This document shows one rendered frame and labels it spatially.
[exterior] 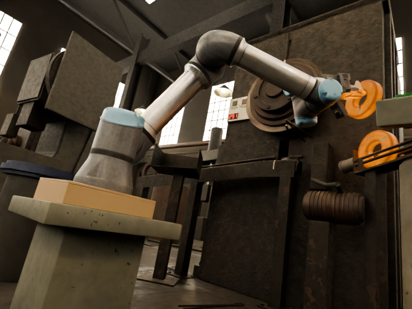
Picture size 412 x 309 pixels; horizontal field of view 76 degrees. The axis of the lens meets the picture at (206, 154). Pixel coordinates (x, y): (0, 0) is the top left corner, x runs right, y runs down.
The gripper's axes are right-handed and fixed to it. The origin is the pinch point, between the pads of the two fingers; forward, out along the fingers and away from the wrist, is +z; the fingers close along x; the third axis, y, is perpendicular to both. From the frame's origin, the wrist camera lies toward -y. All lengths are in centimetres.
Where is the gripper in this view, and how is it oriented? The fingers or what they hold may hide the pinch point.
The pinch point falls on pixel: (363, 95)
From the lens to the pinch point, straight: 128.4
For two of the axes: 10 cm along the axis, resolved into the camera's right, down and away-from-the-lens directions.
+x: -2.8, 2.0, 9.4
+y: -0.8, -9.8, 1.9
